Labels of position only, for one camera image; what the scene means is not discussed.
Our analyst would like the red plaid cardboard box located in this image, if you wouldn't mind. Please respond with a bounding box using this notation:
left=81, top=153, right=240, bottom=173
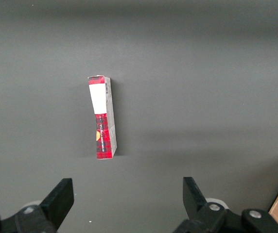
left=87, top=75, right=118, bottom=161

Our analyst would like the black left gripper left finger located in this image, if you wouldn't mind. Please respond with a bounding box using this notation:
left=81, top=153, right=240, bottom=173
left=0, top=178, right=75, bottom=233

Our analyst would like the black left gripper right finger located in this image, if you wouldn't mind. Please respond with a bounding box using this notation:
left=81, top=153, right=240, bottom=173
left=173, top=177, right=278, bottom=233

